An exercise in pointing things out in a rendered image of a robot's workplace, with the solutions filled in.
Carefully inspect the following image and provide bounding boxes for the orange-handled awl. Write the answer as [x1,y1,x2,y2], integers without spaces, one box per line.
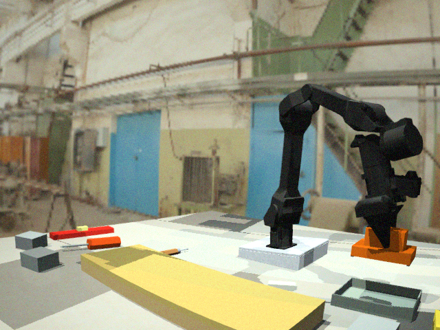
[61,236,121,250]

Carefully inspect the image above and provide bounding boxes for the yellow panel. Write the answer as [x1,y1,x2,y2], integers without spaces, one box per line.
[80,244,326,330]

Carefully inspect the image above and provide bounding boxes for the red bar with yellow insert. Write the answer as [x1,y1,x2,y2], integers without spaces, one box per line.
[49,226,114,241]

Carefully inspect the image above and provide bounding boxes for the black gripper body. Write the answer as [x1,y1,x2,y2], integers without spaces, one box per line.
[355,163,406,217]

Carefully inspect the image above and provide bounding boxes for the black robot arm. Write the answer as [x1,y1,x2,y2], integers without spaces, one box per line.
[263,83,423,250]

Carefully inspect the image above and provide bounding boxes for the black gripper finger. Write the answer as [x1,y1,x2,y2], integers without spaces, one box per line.
[390,205,404,228]
[364,210,396,249]

